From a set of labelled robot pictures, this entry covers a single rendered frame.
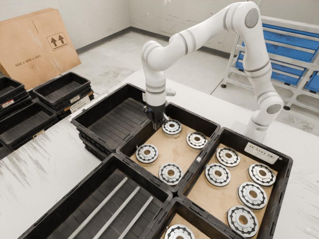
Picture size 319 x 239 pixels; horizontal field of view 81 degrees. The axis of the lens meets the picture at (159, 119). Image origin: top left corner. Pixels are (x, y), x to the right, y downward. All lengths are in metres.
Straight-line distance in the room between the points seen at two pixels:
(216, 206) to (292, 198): 0.42
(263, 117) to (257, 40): 0.38
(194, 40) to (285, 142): 0.89
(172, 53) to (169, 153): 0.48
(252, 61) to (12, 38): 2.87
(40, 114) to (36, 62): 1.34
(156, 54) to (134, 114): 0.58
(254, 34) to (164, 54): 0.32
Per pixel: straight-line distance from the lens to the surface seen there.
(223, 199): 0.82
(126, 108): 1.12
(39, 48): 3.27
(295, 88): 2.67
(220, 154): 0.89
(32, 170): 1.18
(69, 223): 0.83
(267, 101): 0.94
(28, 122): 2.00
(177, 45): 0.59
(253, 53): 0.76
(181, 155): 0.89
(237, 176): 0.89
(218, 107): 1.36
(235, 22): 0.70
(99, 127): 1.04
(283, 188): 0.81
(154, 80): 0.61
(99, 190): 0.83
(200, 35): 0.63
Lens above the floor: 1.56
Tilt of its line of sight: 45 degrees down
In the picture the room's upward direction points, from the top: straight up
